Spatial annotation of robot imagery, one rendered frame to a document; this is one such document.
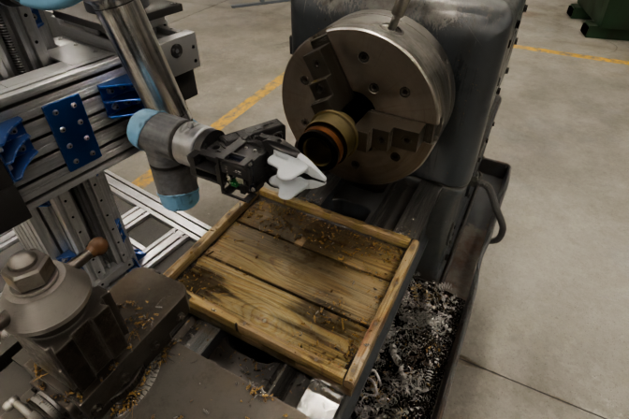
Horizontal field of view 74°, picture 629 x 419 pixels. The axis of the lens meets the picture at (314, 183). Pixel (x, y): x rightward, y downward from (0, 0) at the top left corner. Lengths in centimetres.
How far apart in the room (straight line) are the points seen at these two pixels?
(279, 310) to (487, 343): 123
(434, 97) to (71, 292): 57
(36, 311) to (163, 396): 19
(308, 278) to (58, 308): 41
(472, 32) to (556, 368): 135
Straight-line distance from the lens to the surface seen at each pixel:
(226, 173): 66
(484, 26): 85
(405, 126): 73
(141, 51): 82
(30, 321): 46
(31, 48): 122
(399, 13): 74
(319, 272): 75
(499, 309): 194
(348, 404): 82
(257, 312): 70
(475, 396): 170
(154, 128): 75
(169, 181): 79
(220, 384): 55
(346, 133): 69
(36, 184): 117
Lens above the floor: 146
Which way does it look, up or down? 38 degrees down
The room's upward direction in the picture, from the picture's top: straight up
